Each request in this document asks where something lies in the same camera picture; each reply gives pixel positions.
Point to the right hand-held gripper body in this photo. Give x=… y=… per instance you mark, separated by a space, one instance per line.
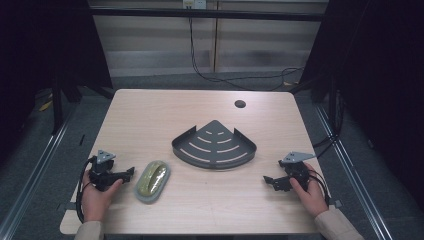
x=296 y=168

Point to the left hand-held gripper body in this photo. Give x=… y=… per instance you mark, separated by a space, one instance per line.
x=101 y=171

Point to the gold oval soap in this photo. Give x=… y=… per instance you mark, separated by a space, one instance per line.
x=152 y=178

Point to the yellow-green packaged sponge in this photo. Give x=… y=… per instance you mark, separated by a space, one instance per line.
x=146 y=196

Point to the dark grey corner shelf tray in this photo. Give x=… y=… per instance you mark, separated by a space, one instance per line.
x=215 y=146

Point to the person's left hand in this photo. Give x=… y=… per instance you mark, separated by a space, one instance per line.
x=96 y=200

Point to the person's right hand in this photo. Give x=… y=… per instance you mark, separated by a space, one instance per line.
x=311 y=196

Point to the black metal stand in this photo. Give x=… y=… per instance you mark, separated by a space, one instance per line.
x=57 y=106

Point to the yellow floor tape piece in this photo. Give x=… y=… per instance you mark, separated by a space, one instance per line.
x=45 y=106

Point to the black curtain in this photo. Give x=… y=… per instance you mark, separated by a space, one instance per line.
x=380 y=83
x=43 y=50

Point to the aluminium floor rail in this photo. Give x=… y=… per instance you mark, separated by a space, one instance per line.
x=353 y=180
x=31 y=176

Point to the black horizontal frame bar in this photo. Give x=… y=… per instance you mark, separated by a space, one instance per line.
x=206 y=14

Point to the white wall power outlet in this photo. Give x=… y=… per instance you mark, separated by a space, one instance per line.
x=195 y=4

